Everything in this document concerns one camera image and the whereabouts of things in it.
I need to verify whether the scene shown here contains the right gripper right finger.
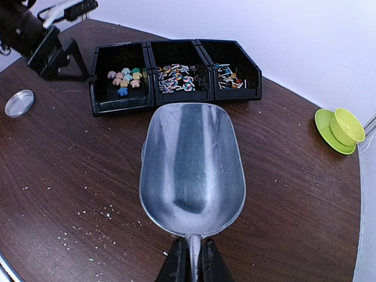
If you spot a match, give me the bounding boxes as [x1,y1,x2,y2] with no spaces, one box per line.
[200,239,234,282]

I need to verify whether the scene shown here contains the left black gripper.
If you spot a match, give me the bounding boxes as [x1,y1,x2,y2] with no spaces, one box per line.
[27,26,89,82]

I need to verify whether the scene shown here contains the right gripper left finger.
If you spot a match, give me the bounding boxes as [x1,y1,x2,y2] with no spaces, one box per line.
[155,237,188,282]

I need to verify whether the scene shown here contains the black three-compartment candy tray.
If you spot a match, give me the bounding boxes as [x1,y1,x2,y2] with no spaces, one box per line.
[89,39,262,117]

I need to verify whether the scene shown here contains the metal scoop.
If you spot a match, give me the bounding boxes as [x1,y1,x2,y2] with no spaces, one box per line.
[139,103,246,281]

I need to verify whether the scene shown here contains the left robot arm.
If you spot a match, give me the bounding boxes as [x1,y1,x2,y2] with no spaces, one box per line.
[1,1,89,81]

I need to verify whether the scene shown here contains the blue star candy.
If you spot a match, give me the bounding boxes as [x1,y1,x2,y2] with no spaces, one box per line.
[117,87,129,97]

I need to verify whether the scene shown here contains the clear plastic lid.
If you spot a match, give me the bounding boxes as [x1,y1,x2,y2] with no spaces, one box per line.
[4,89,35,119]

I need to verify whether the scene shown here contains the green saucer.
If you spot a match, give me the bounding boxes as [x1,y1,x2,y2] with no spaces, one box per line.
[314,109,356,155]

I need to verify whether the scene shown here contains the green bowl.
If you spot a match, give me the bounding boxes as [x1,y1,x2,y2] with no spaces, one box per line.
[330,108,365,146]

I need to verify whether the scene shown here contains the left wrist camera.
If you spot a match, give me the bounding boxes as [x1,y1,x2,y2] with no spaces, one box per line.
[37,0,99,29]

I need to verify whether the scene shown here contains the front aluminium rail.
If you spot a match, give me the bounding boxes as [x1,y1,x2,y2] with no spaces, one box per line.
[0,254,19,282]

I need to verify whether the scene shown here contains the right aluminium frame post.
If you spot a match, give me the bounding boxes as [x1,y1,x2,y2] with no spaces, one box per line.
[364,114,376,139]

